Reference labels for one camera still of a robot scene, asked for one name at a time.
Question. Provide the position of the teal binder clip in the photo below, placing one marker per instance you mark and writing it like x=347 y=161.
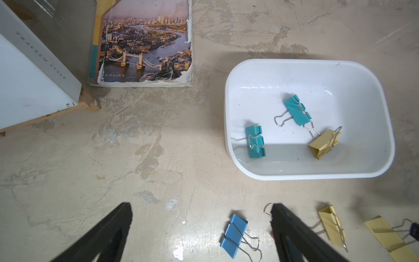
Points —
x=255 y=141
x=298 y=113

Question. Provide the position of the pink binder clip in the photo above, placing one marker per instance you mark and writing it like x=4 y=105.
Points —
x=267 y=209

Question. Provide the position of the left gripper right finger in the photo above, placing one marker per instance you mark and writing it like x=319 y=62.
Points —
x=296 y=242

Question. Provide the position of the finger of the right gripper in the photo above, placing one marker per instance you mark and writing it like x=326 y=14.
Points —
x=414 y=231

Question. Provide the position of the white plastic storage box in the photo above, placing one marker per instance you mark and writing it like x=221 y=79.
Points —
x=335 y=93

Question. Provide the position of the white book on stand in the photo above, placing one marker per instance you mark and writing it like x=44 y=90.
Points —
x=34 y=82

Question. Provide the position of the English textbook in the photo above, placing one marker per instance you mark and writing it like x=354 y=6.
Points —
x=142 y=44

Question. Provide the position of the blue binder clip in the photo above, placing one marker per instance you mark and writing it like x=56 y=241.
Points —
x=236 y=235

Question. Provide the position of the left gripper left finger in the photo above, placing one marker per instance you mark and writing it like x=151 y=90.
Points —
x=105 y=241

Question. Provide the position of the yellow binder clip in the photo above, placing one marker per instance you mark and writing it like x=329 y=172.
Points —
x=332 y=226
x=325 y=143
x=395 y=240

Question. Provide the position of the wooden book stand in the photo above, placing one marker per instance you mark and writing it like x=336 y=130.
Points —
x=86 y=101

